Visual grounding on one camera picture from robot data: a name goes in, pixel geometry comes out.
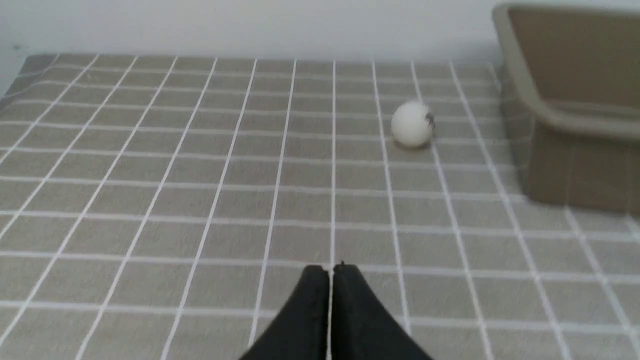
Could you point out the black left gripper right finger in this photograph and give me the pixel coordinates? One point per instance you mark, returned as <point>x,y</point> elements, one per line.
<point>361,327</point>

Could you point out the grey checked tablecloth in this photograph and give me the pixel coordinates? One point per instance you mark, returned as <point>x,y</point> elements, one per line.
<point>163,208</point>

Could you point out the olive green plastic bin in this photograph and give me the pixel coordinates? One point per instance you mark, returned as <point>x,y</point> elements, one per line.
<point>569,99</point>

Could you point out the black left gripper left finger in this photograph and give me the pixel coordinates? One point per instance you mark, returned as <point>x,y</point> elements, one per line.
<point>299,330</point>

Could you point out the white ping-pong ball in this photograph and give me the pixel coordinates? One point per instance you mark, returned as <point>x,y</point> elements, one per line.
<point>413,124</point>

